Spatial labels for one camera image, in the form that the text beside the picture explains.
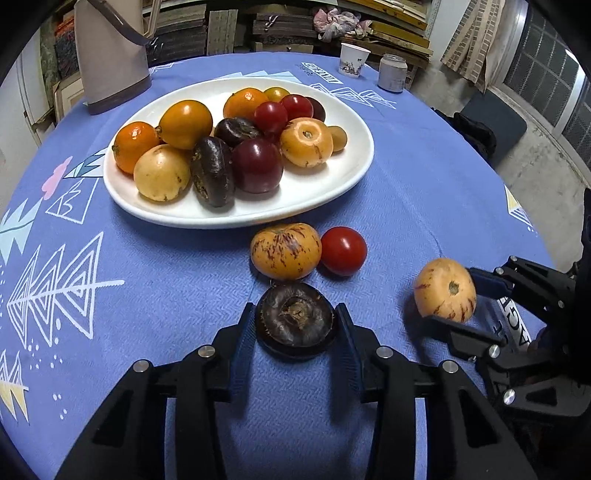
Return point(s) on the dark seat cushion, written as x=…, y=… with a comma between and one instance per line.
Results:
x=501, y=120

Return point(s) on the white metal shelf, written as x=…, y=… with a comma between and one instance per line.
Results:
x=433, y=18

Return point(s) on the dark red plum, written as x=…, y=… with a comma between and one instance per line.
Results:
x=318, y=110
x=256, y=166

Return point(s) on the grey drink can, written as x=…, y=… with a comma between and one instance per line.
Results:
x=392, y=76

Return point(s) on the white paper cup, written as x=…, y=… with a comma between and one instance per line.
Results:
x=353, y=62

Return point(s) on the blue printed tablecloth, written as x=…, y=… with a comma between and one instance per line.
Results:
x=184, y=300

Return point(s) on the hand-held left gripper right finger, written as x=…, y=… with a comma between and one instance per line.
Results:
x=348, y=341

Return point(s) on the orange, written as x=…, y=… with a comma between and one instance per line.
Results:
x=244, y=102
x=136, y=145

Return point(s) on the purple-streaked pepino melon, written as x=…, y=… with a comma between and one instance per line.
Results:
x=286, y=251

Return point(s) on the small yellow fruit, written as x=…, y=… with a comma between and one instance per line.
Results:
x=339, y=138

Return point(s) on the black bag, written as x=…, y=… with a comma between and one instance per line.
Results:
x=471, y=134

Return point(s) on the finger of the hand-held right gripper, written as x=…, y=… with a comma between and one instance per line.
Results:
x=491, y=282
x=471, y=344

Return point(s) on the smooth orange-yellow fruit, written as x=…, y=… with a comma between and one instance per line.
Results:
x=185, y=123
x=276, y=94

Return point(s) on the pale striped pepino melon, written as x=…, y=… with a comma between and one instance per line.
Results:
x=443, y=288

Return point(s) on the beige thermos jug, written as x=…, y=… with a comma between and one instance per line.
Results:
x=111, y=60

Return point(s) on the leaning picture frame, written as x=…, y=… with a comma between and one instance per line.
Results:
x=69, y=97

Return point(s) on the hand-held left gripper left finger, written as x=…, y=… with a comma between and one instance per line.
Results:
x=242, y=350

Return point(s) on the white oval plate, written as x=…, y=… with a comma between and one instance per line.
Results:
x=323, y=184

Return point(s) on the pink crumpled cloth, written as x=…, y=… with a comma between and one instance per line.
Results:
x=339, y=23

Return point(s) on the stack of wooden boxes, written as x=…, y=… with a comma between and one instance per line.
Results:
x=277, y=25

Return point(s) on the window with grille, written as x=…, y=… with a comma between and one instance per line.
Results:
x=545, y=69

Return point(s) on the large yellow round fruit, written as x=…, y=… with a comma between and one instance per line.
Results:
x=161, y=173

